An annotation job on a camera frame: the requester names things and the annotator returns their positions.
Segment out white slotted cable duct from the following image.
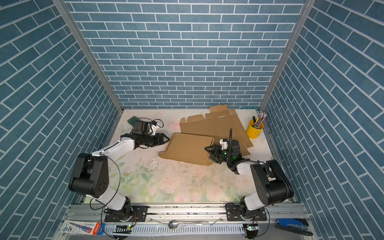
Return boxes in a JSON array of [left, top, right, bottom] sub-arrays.
[[101, 224, 245, 237]]

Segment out metal spoon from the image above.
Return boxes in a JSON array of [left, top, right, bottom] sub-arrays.
[[150, 219, 221, 230]]

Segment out blue black pliers tool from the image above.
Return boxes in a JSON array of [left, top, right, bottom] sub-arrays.
[[275, 219, 313, 236]]

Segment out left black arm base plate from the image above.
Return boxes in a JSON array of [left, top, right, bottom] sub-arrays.
[[104, 205, 149, 223]]

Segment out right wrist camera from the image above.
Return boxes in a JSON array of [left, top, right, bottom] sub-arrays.
[[219, 139, 229, 150]]

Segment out green rectangular sponge block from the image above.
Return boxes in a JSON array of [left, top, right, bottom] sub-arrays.
[[127, 116, 138, 127]]

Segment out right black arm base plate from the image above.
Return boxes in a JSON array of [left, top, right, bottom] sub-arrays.
[[224, 203, 267, 222]]

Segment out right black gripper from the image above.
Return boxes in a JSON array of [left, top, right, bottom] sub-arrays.
[[205, 144, 233, 165]]

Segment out yellow pen cup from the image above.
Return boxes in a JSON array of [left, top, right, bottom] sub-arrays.
[[246, 120, 264, 139]]

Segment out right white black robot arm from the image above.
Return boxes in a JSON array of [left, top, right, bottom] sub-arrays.
[[205, 139, 294, 219]]

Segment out white blue product package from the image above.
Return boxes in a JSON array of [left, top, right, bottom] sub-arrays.
[[59, 221, 105, 236]]

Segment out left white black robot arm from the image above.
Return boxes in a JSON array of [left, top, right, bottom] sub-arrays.
[[69, 118, 170, 222]]

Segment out pens in cup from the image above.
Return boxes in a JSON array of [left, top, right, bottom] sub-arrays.
[[253, 112, 267, 129]]

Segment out cardboard box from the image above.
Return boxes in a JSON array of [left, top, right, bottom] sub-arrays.
[[180, 105, 253, 156], [158, 133, 214, 166]]

